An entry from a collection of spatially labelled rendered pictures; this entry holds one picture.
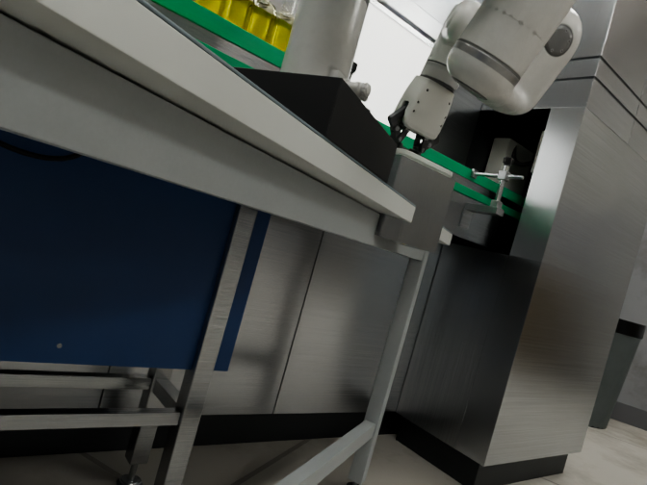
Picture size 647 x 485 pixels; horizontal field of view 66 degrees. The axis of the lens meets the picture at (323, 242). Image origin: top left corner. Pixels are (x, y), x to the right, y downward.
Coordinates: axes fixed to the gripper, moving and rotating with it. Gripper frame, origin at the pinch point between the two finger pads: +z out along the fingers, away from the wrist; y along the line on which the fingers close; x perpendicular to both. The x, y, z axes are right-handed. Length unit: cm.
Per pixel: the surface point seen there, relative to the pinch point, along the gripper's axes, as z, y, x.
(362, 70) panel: -17, -14, -45
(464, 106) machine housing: -25, -64, -52
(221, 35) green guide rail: -5.7, 38.0, -14.0
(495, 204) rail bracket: 1, -53, -13
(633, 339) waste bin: 37, -251, -31
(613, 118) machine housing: -40, -94, -18
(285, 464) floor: 90, -20, -10
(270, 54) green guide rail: -6.6, 28.0, -14.6
